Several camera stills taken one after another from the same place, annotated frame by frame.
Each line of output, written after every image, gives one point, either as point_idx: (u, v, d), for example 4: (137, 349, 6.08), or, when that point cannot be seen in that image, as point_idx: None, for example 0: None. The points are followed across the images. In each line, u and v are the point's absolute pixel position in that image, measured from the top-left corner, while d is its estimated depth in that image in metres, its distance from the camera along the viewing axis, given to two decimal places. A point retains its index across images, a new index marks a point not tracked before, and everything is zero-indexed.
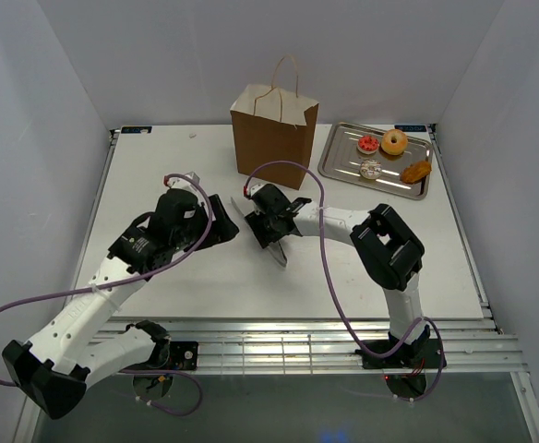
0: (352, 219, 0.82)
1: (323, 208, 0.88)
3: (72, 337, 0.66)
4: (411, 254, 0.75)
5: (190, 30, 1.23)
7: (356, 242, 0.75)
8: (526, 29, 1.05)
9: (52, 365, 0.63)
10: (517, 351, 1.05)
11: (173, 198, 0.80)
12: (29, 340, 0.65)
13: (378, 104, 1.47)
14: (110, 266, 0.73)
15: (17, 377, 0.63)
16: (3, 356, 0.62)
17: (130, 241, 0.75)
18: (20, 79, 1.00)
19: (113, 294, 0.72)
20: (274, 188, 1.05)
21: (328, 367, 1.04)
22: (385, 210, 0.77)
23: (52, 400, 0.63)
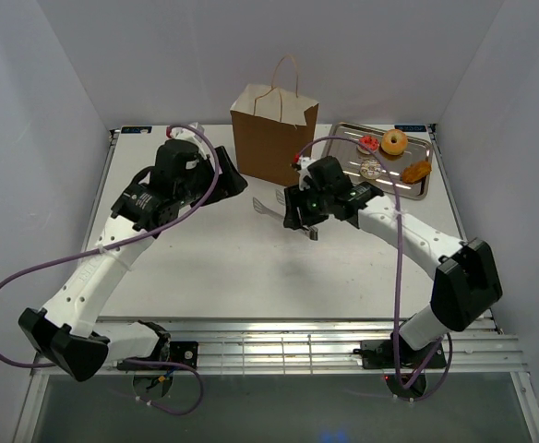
0: (438, 245, 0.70)
1: (401, 214, 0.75)
3: (86, 300, 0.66)
4: (486, 301, 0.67)
5: (190, 30, 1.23)
7: (441, 277, 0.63)
8: (526, 29, 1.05)
9: (69, 330, 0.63)
10: (517, 351, 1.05)
11: (173, 150, 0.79)
12: (43, 307, 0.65)
13: (378, 104, 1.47)
14: (114, 224, 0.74)
15: (37, 344, 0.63)
16: (20, 325, 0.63)
17: (133, 198, 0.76)
18: (20, 78, 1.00)
19: (123, 255, 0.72)
20: (337, 162, 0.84)
21: (328, 367, 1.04)
22: (482, 248, 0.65)
23: (74, 363, 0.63)
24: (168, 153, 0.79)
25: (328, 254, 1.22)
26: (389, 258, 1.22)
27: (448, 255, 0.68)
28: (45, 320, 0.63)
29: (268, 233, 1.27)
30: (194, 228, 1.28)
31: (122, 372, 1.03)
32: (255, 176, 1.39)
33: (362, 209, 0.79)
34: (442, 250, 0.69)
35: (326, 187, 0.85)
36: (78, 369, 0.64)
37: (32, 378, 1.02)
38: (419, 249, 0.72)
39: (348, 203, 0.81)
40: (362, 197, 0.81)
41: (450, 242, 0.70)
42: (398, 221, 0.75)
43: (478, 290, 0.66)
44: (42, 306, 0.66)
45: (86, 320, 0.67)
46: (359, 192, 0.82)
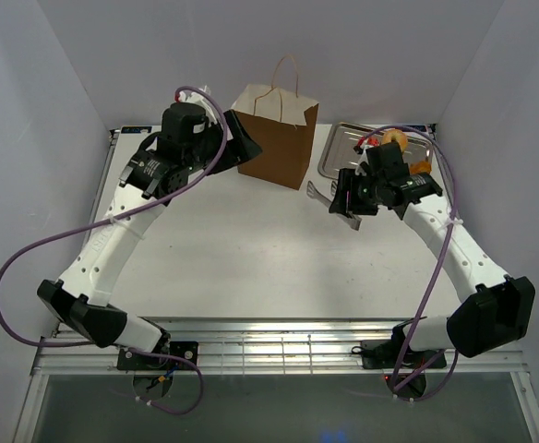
0: (480, 270, 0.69)
1: (453, 224, 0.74)
3: (101, 269, 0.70)
4: (509, 339, 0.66)
5: (190, 30, 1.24)
7: (471, 304, 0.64)
8: (525, 29, 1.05)
9: (87, 300, 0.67)
10: (517, 351, 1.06)
11: (176, 113, 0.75)
12: (60, 278, 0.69)
13: (378, 103, 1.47)
14: (125, 194, 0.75)
15: (57, 313, 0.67)
16: (40, 295, 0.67)
17: (140, 166, 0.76)
18: (20, 77, 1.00)
19: (133, 224, 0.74)
20: (397, 149, 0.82)
21: (328, 367, 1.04)
22: (525, 291, 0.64)
23: (94, 331, 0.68)
24: (172, 116, 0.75)
25: (328, 254, 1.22)
26: (389, 258, 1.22)
27: (486, 284, 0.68)
28: (63, 291, 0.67)
29: (268, 233, 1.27)
30: (194, 228, 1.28)
31: (122, 372, 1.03)
32: (255, 176, 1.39)
33: (415, 202, 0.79)
34: (485, 279, 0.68)
35: (379, 173, 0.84)
36: (99, 336, 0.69)
37: (32, 378, 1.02)
38: (458, 267, 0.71)
39: (401, 190, 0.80)
40: (417, 188, 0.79)
41: (496, 272, 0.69)
42: (448, 230, 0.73)
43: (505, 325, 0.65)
44: (59, 277, 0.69)
45: (101, 289, 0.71)
46: (415, 183, 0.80)
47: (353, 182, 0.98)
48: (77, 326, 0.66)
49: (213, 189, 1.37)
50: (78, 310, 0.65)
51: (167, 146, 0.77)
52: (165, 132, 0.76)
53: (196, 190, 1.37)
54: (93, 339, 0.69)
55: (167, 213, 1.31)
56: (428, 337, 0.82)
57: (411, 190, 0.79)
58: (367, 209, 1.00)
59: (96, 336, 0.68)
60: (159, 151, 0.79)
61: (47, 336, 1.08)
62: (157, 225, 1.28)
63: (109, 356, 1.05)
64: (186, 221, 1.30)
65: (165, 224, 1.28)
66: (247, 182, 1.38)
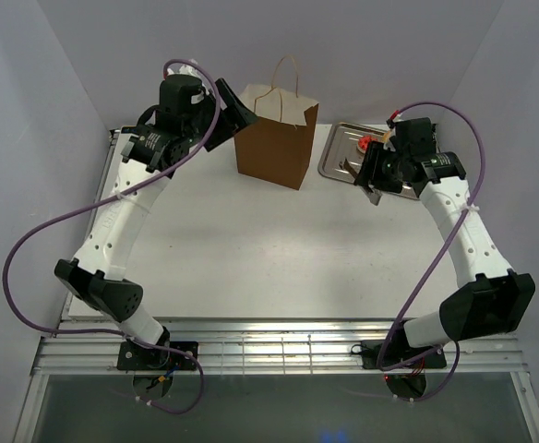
0: (485, 260, 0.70)
1: (468, 210, 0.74)
3: (113, 245, 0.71)
4: (497, 330, 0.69)
5: (190, 29, 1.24)
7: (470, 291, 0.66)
8: (525, 29, 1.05)
9: (103, 275, 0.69)
10: (516, 351, 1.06)
11: (173, 85, 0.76)
12: (75, 256, 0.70)
13: (378, 104, 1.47)
14: (129, 169, 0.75)
15: (77, 292, 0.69)
16: (57, 273, 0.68)
17: (142, 139, 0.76)
18: (20, 77, 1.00)
19: (140, 199, 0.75)
20: (429, 125, 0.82)
21: (328, 367, 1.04)
22: (525, 288, 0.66)
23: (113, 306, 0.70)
24: (170, 88, 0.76)
25: (328, 254, 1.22)
26: (390, 258, 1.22)
27: (487, 274, 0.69)
28: (78, 268, 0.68)
29: (268, 233, 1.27)
30: (195, 228, 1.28)
31: (122, 372, 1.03)
32: (255, 176, 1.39)
33: (435, 182, 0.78)
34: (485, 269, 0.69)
35: (406, 147, 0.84)
36: (120, 309, 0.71)
37: (32, 378, 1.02)
38: (462, 253, 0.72)
39: (422, 167, 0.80)
40: (440, 167, 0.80)
41: (500, 265, 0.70)
42: (461, 214, 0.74)
43: (496, 317, 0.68)
44: (74, 256, 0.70)
45: (116, 263, 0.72)
46: (441, 161, 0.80)
47: (377, 160, 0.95)
48: (98, 301, 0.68)
49: (213, 188, 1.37)
50: (99, 284, 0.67)
51: (166, 119, 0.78)
52: (164, 104, 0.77)
53: (196, 190, 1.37)
54: (114, 314, 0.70)
55: (167, 213, 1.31)
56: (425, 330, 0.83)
57: (434, 167, 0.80)
58: (391, 188, 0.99)
59: (116, 309, 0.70)
60: (157, 126, 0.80)
61: (47, 336, 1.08)
62: (157, 225, 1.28)
63: (109, 356, 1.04)
64: (186, 221, 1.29)
65: (165, 224, 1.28)
66: (247, 182, 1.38)
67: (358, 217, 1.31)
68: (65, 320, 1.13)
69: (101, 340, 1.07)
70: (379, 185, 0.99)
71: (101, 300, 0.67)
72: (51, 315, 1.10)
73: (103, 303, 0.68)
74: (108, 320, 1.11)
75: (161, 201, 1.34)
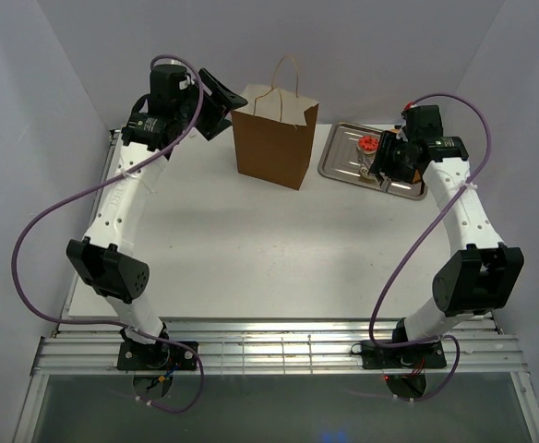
0: (476, 233, 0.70)
1: (466, 187, 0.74)
3: (123, 220, 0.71)
4: (486, 304, 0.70)
5: (190, 29, 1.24)
7: (458, 259, 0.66)
8: (526, 29, 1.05)
9: (117, 248, 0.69)
10: (517, 351, 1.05)
11: (161, 72, 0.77)
12: (86, 235, 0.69)
13: (378, 103, 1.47)
14: (130, 151, 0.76)
15: (87, 268, 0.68)
16: (68, 254, 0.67)
17: (139, 125, 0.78)
18: (19, 77, 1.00)
19: (145, 176, 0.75)
20: (437, 111, 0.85)
21: (328, 367, 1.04)
22: (514, 261, 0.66)
23: (125, 282, 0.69)
24: (159, 76, 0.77)
25: (328, 254, 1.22)
26: (390, 258, 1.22)
27: (478, 245, 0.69)
28: (92, 245, 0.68)
29: (268, 233, 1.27)
30: (194, 228, 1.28)
31: (122, 372, 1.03)
32: (254, 176, 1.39)
33: (437, 161, 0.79)
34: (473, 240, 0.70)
35: (413, 132, 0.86)
36: (129, 283, 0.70)
37: (32, 378, 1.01)
38: (458, 226, 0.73)
39: (427, 148, 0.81)
40: (445, 149, 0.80)
41: (492, 239, 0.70)
42: (460, 190, 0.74)
43: (484, 289, 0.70)
44: (84, 234, 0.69)
45: (126, 239, 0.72)
46: (445, 143, 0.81)
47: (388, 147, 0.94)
48: (110, 273, 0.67)
49: (213, 188, 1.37)
50: (112, 256, 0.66)
51: (158, 105, 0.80)
52: (154, 92, 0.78)
53: (196, 190, 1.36)
54: (125, 287, 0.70)
55: (168, 213, 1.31)
56: (425, 317, 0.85)
57: (438, 149, 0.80)
58: (403, 179, 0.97)
59: (126, 282, 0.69)
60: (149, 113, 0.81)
61: (47, 336, 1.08)
62: (157, 225, 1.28)
63: (109, 356, 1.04)
64: (186, 221, 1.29)
65: (165, 224, 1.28)
66: (247, 182, 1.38)
67: (358, 216, 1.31)
68: (65, 320, 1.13)
69: (101, 339, 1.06)
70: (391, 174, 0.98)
71: (113, 270, 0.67)
72: (51, 315, 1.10)
73: (115, 274, 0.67)
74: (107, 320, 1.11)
75: (161, 201, 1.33)
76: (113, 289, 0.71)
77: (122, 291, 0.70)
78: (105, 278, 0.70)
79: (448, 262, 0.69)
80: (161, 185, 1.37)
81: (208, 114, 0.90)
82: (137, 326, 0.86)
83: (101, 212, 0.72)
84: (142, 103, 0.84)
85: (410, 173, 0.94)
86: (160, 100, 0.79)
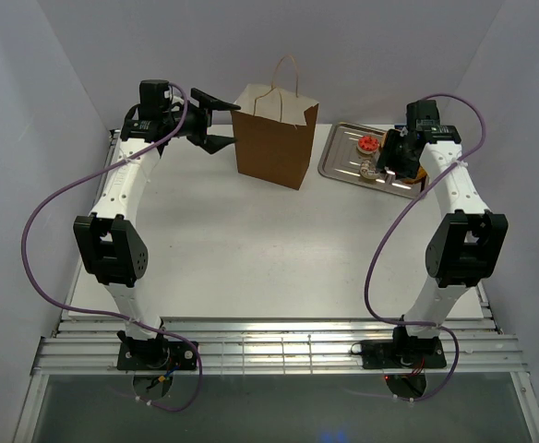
0: (465, 202, 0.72)
1: (457, 164, 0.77)
3: (127, 197, 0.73)
4: (473, 270, 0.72)
5: (190, 29, 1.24)
7: (446, 222, 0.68)
8: (526, 28, 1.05)
9: (124, 219, 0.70)
10: (517, 351, 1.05)
11: (150, 83, 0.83)
12: (93, 211, 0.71)
13: (379, 103, 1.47)
14: (129, 144, 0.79)
15: (93, 247, 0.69)
16: (76, 229, 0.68)
17: (136, 125, 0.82)
18: (18, 77, 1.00)
19: (144, 163, 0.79)
20: (435, 103, 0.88)
21: (328, 367, 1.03)
22: (498, 226, 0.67)
23: (128, 257, 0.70)
24: (149, 86, 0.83)
25: (328, 254, 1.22)
26: (390, 259, 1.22)
27: (465, 211, 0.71)
28: (100, 219, 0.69)
29: (268, 233, 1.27)
30: (194, 228, 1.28)
31: (122, 372, 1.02)
32: (255, 176, 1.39)
33: (430, 143, 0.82)
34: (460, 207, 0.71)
35: (413, 124, 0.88)
36: (135, 262, 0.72)
37: (32, 378, 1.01)
38: (448, 197, 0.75)
39: (424, 133, 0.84)
40: (438, 133, 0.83)
41: (480, 207, 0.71)
42: (450, 166, 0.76)
43: (472, 257, 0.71)
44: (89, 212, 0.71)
45: (130, 215, 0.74)
46: (440, 129, 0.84)
47: (394, 142, 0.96)
48: (117, 247, 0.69)
49: (213, 189, 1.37)
50: (119, 224, 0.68)
51: (149, 111, 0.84)
52: (144, 100, 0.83)
53: (196, 190, 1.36)
54: (130, 265, 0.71)
55: (167, 213, 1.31)
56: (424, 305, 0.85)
57: (434, 134, 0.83)
58: (410, 173, 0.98)
59: (132, 259, 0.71)
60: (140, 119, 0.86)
61: (47, 336, 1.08)
62: (157, 225, 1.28)
63: (109, 356, 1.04)
64: (186, 221, 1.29)
65: (164, 224, 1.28)
66: (247, 182, 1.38)
67: (359, 217, 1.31)
68: (65, 320, 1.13)
69: (100, 340, 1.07)
70: (399, 169, 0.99)
71: (121, 243, 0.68)
72: (51, 316, 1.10)
73: (124, 248, 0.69)
74: (107, 320, 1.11)
75: (161, 202, 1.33)
76: (115, 266, 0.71)
77: (125, 266, 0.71)
78: (110, 259, 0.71)
79: (437, 230, 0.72)
80: (161, 185, 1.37)
81: (198, 127, 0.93)
82: (138, 317, 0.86)
83: (105, 192, 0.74)
84: (134, 112, 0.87)
85: (416, 166, 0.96)
86: (150, 106, 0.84)
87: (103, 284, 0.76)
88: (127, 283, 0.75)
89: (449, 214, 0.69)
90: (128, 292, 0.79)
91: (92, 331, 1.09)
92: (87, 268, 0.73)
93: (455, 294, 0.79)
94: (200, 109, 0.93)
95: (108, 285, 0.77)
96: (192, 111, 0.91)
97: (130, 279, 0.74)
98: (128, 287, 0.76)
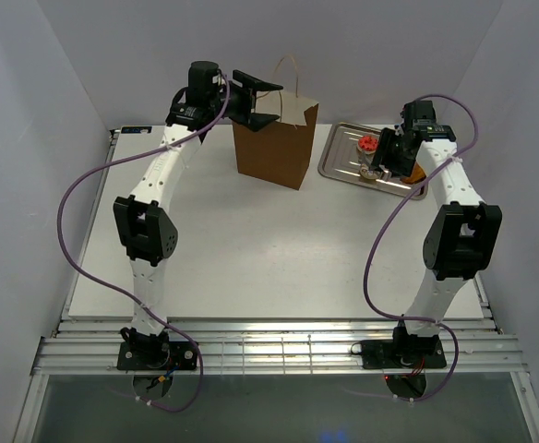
0: (459, 195, 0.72)
1: (451, 160, 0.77)
3: (164, 184, 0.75)
4: (470, 262, 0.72)
5: (190, 29, 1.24)
7: (442, 213, 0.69)
8: (526, 28, 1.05)
9: (158, 205, 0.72)
10: (517, 351, 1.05)
11: (198, 68, 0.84)
12: (132, 193, 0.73)
13: (379, 103, 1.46)
14: (173, 130, 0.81)
15: (128, 227, 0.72)
16: (114, 209, 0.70)
17: (181, 111, 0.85)
18: (18, 77, 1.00)
19: (185, 152, 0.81)
20: (431, 105, 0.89)
21: (328, 367, 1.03)
22: (493, 217, 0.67)
23: (157, 242, 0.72)
24: (197, 71, 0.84)
25: (328, 253, 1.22)
26: (389, 258, 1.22)
27: (461, 203, 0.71)
28: (137, 201, 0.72)
29: (268, 233, 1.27)
30: (194, 228, 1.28)
31: (122, 372, 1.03)
32: (255, 176, 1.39)
33: (427, 140, 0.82)
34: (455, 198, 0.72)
35: (410, 124, 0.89)
36: (163, 245, 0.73)
37: (32, 378, 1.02)
38: (443, 191, 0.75)
39: (419, 132, 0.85)
40: (435, 132, 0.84)
41: (474, 197, 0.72)
42: (446, 161, 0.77)
43: (468, 249, 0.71)
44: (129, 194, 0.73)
45: (165, 201, 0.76)
46: (436, 128, 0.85)
47: (388, 142, 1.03)
48: (149, 231, 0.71)
49: (213, 189, 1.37)
50: (154, 211, 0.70)
51: (196, 97, 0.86)
52: (192, 85, 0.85)
53: (196, 190, 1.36)
54: (159, 246, 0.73)
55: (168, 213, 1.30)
56: (424, 305, 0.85)
57: (429, 133, 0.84)
58: (405, 172, 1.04)
59: (161, 243, 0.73)
60: (187, 103, 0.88)
61: (47, 336, 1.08)
62: None
63: (110, 356, 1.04)
64: (185, 221, 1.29)
65: None
66: (247, 182, 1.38)
67: (358, 217, 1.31)
68: (65, 320, 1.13)
69: (100, 340, 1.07)
70: (392, 167, 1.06)
71: (153, 227, 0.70)
72: (51, 315, 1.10)
73: (155, 232, 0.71)
74: (107, 319, 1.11)
75: None
76: (146, 247, 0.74)
77: (153, 249, 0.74)
78: (142, 238, 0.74)
79: (435, 221, 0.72)
80: None
81: (242, 108, 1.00)
82: (149, 304, 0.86)
83: (145, 176, 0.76)
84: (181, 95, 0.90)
85: (410, 165, 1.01)
86: (197, 92, 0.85)
87: (130, 258, 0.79)
88: (152, 261, 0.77)
89: (443, 206, 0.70)
90: (150, 272, 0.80)
91: (92, 331, 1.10)
92: (122, 243, 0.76)
93: (454, 286, 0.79)
94: (245, 90, 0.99)
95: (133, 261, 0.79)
96: (235, 91, 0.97)
97: (154, 259, 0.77)
98: (152, 266, 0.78)
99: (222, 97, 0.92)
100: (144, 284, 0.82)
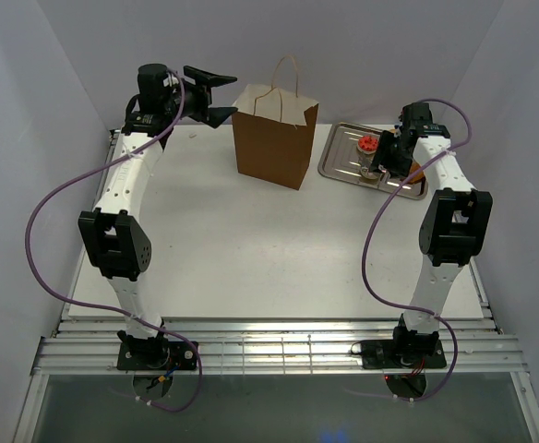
0: (452, 183, 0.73)
1: (446, 153, 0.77)
3: (131, 192, 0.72)
4: (464, 248, 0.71)
5: (191, 30, 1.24)
7: (435, 198, 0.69)
8: (526, 29, 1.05)
9: (128, 214, 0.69)
10: (517, 351, 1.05)
11: (147, 73, 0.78)
12: (98, 206, 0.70)
13: (379, 103, 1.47)
14: (133, 137, 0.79)
15: (97, 242, 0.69)
16: (80, 224, 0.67)
17: (137, 119, 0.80)
18: (19, 79, 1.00)
19: (147, 158, 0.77)
20: (427, 107, 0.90)
21: (328, 367, 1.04)
22: (484, 200, 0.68)
23: (131, 251, 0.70)
24: (146, 77, 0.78)
25: (328, 253, 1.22)
26: (389, 258, 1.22)
27: (452, 189, 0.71)
28: (104, 214, 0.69)
29: (267, 233, 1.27)
30: (194, 228, 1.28)
31: (122, 372, 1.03)
32: (254, 176, 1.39)
33: (423, 137, 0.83)
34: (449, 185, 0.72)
35: (407, 123, 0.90)
36: (138, 256, 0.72)
37: (32, 378, 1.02)
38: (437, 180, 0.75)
39: (416, 131, 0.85)
40: (429, 130, 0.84)
41: (466, 185, 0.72)
42: (440, 154, 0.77)
43: (461, 233, 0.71)
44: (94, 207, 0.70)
45: (135, 209, 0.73)
46: (432, 126, 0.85)
47: (387, 143, 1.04)
48: (123, 242, 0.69)
49: (213, 188, 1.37)
50: (125, 221, 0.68)
51: (150, 102, 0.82)
52: (144, 93, 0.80)
53: (196, 190, 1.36)
54: (135, 258, 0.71)
55: (167, 214, 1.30)
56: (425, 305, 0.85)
57: (426, 130, 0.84)
58: (402, 172, 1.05)
59: (137, 254, 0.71)
60: (143, 110, 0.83)
61: (47, 336, 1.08)
62: (157, 224, 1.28)
63: (110, 356, 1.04)
64: (185, 221, 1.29)
65: (165, 223, 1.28)
66: (246, 182, 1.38)
67: (358, 216, 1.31)
68: (65, 320, 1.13)
69: (101, 340, 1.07)
70: (391, 168, 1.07)
71: (126, 237, 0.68)
72: (51, 316, 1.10)
73: (129, 243, 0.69)
74: (106, 319, 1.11)
75: (160, 202, 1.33)
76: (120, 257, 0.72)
77: (129, 258, 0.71)
78: (114, 253, 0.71)
79: (428, 209, 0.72)
80: (161, 185, 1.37)
81: (199, 105, 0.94)
82: (140, 314, 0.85)
83: (109, 187, 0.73)
84: (134, 102, 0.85)
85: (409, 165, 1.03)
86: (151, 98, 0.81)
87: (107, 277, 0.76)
88: (131, 277, 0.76)
89: (436, 191, 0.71)
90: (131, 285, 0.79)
91: (92, 331, 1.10)
92: (92, 260, 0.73)
93: (451, 275, 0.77)
94: (198, 87, 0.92)
95: (112, 279, 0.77)
96: (189, 90, 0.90)
97: (133, 270, 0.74)
98: (131, 281, 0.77)
99: (178, 96, 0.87)
100: (128, 293, 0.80)
